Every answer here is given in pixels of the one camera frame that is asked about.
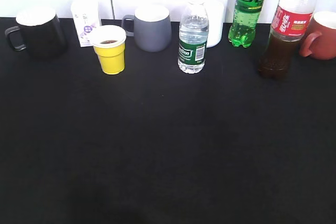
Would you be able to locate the black mug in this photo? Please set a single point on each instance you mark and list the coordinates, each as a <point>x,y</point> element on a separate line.
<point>41,31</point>

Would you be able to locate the cola bottle red label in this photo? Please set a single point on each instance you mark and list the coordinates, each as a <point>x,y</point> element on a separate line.
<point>288,26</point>

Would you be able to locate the clear water bottle green label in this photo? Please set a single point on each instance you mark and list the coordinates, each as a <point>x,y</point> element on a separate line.
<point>193,36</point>

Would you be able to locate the yellow paper cup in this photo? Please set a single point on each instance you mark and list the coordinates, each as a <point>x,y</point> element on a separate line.
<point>108,42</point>

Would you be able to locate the white blueberry milk carton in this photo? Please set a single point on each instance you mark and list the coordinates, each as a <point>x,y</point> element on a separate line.
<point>86,18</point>

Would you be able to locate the white cup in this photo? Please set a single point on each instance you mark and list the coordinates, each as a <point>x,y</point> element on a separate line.
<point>216,15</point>

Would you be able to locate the red mug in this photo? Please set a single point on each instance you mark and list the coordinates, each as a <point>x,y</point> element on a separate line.
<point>319,39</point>

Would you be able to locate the green sprite bottle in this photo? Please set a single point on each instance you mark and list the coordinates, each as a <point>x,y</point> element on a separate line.
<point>245,18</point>

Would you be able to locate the grey mug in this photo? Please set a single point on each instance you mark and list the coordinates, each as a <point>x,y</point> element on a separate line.
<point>152,29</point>

